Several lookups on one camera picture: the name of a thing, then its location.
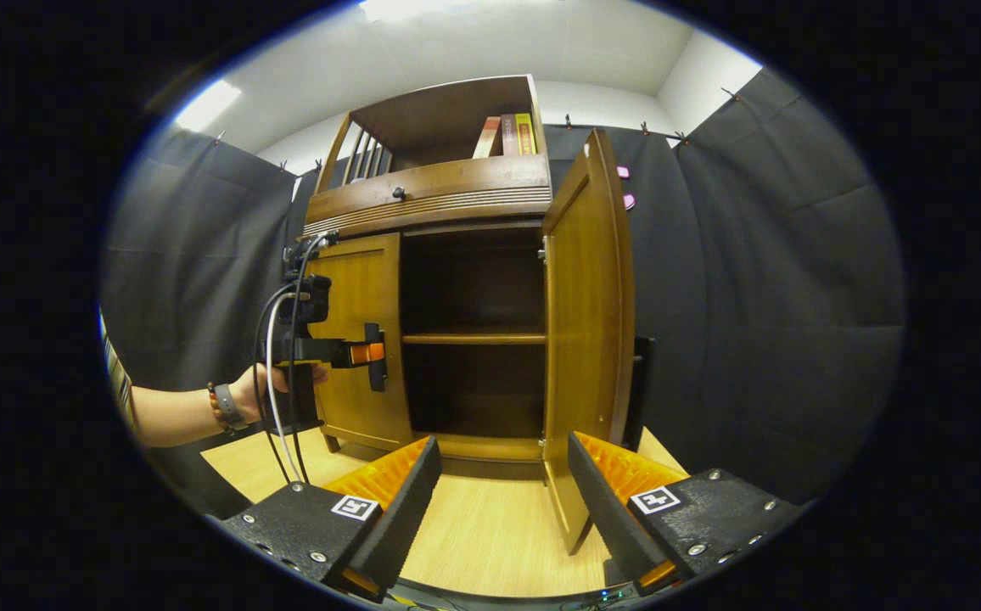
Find wooden double-door shoe cabinet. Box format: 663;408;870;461
302;75;555;482

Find wooden shoe cabinet door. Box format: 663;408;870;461
308;233;414;453
541;129;656;557

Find grey wristband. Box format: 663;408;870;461
215;382;250;432

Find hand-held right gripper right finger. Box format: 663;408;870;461
567;431;805;595

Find person's striped shirt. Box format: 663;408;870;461
99;310;140;435

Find black cable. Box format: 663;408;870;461
251;231;340;486

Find white cable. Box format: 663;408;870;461
265;289;305;485

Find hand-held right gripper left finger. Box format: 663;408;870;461
221;435;443;603

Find square ceiling light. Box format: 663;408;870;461
174;80;244;133

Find tan and red book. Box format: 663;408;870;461
472;116;503;160

